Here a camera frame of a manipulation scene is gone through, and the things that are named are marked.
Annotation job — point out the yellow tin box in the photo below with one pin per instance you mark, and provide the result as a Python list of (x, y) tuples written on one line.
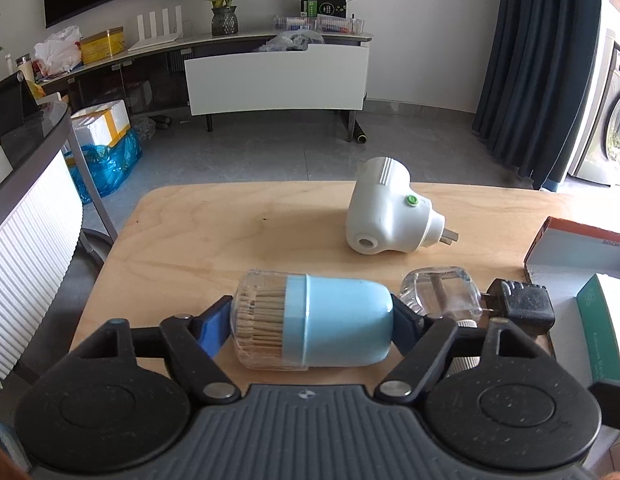
[(102, 45)]

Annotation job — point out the clear plastic organizer box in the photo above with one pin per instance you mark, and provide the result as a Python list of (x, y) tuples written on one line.
[(295, 24), (340, 25)]

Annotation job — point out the orange-edged cardboard box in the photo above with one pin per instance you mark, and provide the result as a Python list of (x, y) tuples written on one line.
[(565, 255)]

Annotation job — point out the white plug-in repellent device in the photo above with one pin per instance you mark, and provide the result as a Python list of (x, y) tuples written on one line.
[(385, 210)]

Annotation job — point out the blue plastic bag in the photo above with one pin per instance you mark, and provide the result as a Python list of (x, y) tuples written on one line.
[(107, 165)]

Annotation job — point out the metal stand leg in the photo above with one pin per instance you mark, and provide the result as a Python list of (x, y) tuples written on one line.
[(97, 195)]

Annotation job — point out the white green bandage box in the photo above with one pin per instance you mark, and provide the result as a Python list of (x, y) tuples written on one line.
[(602, 325)]

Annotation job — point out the black green box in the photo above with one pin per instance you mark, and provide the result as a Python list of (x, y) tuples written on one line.
[(324, 2)]

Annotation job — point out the white router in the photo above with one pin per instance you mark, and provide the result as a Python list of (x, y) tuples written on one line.
[(157, 35)]

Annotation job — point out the crumpled clear plastic bag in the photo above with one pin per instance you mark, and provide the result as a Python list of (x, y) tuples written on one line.
[(292, 41)]

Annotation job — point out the clear glass bottle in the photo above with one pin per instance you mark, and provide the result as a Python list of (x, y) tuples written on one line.
[(435, 292)]

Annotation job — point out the white plastic bag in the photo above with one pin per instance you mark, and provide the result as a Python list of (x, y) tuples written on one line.
[(55, 52)]

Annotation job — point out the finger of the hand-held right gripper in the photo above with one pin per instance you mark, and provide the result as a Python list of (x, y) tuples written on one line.
[(612, 402)]

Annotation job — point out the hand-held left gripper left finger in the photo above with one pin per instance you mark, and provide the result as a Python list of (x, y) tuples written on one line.
[(215, 332)]

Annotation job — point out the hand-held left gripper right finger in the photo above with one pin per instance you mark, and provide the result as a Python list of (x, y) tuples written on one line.
[(407, 327)]

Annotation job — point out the dark glass vase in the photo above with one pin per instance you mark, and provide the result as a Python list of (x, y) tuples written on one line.
[(225, 22)]

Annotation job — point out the white curved tv cabinet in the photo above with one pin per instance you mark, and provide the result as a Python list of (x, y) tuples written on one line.
[(275, 80)]

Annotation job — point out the blue toothpick holder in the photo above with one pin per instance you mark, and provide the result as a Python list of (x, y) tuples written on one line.
[(335, 320)]

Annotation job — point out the silver washing machine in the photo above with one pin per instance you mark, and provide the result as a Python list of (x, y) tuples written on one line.
[(607, 125)]

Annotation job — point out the white ribbed counter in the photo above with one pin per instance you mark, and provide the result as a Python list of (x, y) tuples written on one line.
[(30, 240)]

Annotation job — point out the small white bottle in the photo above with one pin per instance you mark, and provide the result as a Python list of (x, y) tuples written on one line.
[(23, 67)]

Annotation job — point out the black power adapter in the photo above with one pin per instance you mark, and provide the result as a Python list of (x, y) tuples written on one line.
[(525, 307)]

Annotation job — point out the white foam box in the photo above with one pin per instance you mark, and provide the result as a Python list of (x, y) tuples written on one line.
[(102, 122)]

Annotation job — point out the dark blue curtain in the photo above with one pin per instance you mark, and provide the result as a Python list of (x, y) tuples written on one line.
[(540, 70)]

